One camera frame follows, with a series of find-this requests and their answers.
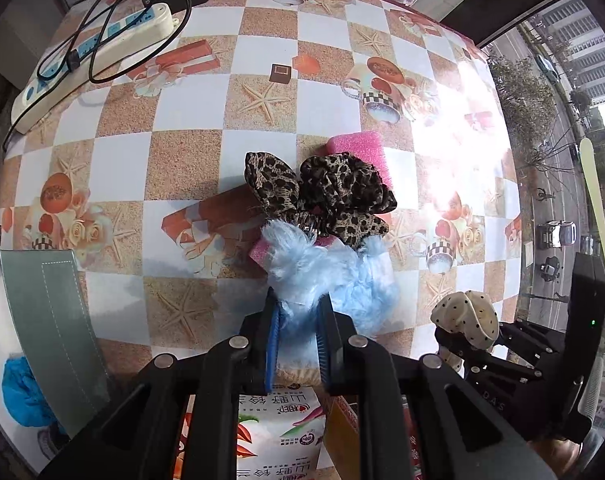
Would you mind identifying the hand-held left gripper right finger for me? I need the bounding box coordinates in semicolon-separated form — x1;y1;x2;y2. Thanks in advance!
315;294;556;480

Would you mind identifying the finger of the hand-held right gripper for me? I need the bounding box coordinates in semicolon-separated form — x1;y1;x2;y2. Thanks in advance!
435;327;543;382
493;320;568;359

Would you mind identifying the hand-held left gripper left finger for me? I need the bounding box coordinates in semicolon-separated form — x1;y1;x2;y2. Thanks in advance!
40;287;283;480

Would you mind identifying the cream polka dot scrunchie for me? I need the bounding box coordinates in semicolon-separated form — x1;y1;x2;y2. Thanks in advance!
430;290;501;368

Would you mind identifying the light blue fluffy scrunchie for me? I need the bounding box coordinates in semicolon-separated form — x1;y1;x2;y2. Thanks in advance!
260;220;401;341

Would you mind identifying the red patterned cardboard box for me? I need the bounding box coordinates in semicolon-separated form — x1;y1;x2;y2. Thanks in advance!
175;382;433;480

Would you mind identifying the grey and white storage bin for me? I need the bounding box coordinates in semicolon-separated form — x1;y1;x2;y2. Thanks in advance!
0;247;116;476

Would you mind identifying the blue cloth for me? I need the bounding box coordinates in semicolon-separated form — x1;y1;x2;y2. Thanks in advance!
1;357;66;428

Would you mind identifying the person's right forearm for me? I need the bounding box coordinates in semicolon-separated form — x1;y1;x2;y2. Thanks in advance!
525;432;605;473

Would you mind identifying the dark car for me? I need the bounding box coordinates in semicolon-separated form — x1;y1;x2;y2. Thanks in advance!
539;256;563;283

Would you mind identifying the white printed packet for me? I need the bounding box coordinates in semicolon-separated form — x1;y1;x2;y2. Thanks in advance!
235;385;328;480

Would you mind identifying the silver car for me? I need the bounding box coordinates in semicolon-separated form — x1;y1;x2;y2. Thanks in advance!
535;220;578;250

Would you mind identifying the leopard print scrunchie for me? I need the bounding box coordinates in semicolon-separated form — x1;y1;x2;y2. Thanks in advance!
245;151;398;251

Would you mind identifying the checkered printed tablecloth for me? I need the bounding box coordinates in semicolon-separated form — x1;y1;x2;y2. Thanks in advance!
0;0;526;401

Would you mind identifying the grey high-rise building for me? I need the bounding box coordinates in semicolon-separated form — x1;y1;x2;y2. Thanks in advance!
537;0;605;106

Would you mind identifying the white power strip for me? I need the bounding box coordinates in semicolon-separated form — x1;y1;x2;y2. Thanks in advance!
10;2;180;135

